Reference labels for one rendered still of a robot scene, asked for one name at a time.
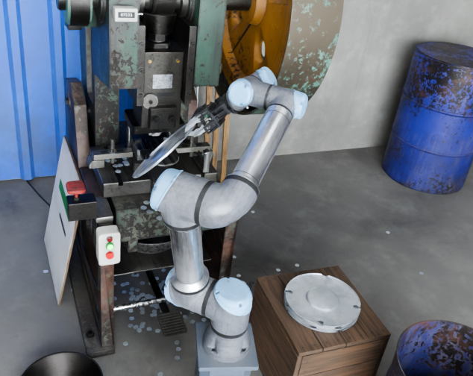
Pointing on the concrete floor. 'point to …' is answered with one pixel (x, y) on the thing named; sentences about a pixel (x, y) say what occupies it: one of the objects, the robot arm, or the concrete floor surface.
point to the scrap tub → (440, 351)
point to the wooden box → (270, 365)
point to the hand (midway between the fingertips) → (189, 130)
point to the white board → (61, 221)
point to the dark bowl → (64, 365)
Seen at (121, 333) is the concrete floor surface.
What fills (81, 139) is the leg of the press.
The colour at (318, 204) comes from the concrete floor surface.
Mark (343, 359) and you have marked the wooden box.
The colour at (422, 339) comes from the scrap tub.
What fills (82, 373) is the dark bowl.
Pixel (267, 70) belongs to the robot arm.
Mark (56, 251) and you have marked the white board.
